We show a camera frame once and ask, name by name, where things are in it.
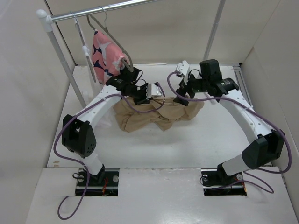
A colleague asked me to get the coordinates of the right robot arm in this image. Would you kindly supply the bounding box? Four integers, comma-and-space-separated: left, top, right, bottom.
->
174, 59, 284, 186

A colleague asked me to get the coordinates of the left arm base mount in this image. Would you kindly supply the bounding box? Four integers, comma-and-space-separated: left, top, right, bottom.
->
72, 169, 120, 196

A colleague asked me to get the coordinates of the purple cable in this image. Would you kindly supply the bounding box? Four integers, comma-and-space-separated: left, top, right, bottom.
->
167, 71, 292, 194
53, 81, 166, 221

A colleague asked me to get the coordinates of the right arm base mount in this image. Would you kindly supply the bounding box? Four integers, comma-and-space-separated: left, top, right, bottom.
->
200, 168, 247, 196

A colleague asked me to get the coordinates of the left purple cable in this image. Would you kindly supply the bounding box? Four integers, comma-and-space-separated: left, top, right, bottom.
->
53, 81, 166, 221

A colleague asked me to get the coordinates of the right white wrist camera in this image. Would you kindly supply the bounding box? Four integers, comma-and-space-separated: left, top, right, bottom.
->
176, 60, 190, 85

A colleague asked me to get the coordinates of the white clothes rack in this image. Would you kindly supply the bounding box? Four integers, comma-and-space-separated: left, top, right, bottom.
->
36, 0, 228, 108

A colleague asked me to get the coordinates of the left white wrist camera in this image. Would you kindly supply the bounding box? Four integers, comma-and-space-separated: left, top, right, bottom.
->
146, 83, 162, 99

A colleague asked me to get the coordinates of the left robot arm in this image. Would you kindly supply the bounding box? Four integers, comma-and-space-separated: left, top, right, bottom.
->
61, 68, 158, 185

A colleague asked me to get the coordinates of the white tank top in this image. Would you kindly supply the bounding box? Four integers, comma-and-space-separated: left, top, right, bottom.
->
74, 18, 112, 128

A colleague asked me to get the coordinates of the grey hanger with pink shirt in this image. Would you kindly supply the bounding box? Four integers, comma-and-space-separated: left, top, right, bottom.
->
86, 6, 134, 72

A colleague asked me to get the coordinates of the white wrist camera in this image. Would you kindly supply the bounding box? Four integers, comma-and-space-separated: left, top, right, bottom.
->
146, 83, 162, 99
176, 60, 190, 85

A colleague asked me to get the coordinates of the pink shark print shirt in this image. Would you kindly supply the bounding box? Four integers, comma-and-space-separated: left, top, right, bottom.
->
92, 30, 125, 85

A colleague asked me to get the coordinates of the aluminium rail on right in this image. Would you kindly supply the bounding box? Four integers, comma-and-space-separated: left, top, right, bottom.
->
233, 65, 253, 109

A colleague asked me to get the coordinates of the grey hanger with tank top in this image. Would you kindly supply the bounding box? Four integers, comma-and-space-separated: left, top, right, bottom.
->
72, 13, 97, 84

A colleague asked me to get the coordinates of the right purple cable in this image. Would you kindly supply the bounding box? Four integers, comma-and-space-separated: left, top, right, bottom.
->
167, 71, 292, 194

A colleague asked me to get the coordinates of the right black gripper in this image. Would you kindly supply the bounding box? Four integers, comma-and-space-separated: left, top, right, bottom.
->
173, 71, 210, 106

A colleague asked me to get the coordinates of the beige t shirt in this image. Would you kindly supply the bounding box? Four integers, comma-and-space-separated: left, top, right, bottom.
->
113, 97, 204, 133

